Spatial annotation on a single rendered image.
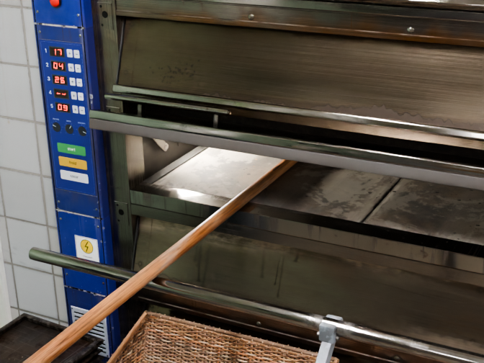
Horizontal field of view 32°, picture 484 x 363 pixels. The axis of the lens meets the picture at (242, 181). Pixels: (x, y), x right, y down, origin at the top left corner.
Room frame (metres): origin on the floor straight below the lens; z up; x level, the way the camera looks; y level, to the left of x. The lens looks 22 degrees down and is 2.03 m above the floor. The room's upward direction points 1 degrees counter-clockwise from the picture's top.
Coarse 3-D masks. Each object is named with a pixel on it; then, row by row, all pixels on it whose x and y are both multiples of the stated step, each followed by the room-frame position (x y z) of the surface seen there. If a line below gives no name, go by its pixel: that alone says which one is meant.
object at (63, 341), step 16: (288, 160) 2.15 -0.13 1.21; (272, 176) 2.05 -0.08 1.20; (256, 192) 1.96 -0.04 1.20; (224, 208) 1.84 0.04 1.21; (240, 208) 1.89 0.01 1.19; (208, 224) 1.76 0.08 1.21; (192, 240) 1.69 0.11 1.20; (160, 256) 1.60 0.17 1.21; (176, 256) 1.62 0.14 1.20; (144, 272) 1.53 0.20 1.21; (160, 272) 1.57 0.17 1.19; (128, 288) 1.48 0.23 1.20; (112, 304) 1.42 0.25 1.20; (80, 320) 1.36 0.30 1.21; (96, 320) 1.37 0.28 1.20; (64, 336) 1.30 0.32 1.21; (80, 336) 1.33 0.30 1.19; (48, 352) 1.26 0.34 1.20
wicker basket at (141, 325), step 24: (144, 312) 1.98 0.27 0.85; (144, 336) 1.96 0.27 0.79; (192, 336) 1.91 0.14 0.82; (216, 336) 1.88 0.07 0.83; (240, 336) 1.85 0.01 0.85; (120, 360) 1.86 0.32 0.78; (144, 360) 1.94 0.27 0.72; (168, 360) 1.91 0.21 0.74; (216, 360) 1.86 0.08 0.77; (240, 360) 1.83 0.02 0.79; (288, 360) 1.78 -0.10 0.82; (312, 360) 1.76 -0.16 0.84; (336, 360) 1.73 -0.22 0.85
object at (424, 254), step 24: (144, 192) 2.02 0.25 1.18; (168, 192) 2.01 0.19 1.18; (192, 192) 2.01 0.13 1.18; (240, 216) 1.89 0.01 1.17; (264, 216) 1.86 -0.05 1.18; (288, 216) 1.85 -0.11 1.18; (312, 216) 1.85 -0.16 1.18; (336, 240) 1.77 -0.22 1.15; (360, 240) 1.74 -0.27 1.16; (384, 240) 1.72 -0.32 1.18; (408, 240) 1.71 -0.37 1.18; (432, 240) 1.71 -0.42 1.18; (456, 264) 1.64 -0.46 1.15; (480, 264) 1.62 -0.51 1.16
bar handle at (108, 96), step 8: (104, 96) 1.94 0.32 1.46; (112, 96) 1.93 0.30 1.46; (120, 96) 1.92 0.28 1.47; (128, 96) 1.91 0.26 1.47; (144, 104) 1.90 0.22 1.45; (152, 104) 1.88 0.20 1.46; (160, 104) 1.87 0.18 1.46; (168, 104) 1.86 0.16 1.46; (176, 104) 1.85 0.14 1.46; (184, 104) 1.84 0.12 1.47; (192, 104) 1.83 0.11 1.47; (144, 112) 1.90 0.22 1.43; (208, 112) 1.81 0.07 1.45; (216, 112) 1.80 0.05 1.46; (224, 112) 1.79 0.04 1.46; (216, 120) 1.80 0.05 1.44
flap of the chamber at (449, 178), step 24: (96, 120) 1.90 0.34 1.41; (192, 120) 1.95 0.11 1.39; (192, 144) 1.77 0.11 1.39; (216, 144) 1.75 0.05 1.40; (240, 144) 1.72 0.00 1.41; (336, 144) 1.75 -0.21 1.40; (360, 144) 1.76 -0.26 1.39; (360, 168) 1.59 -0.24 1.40; (384, 168) 1.57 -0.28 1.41; (408, 168) 1.55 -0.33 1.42
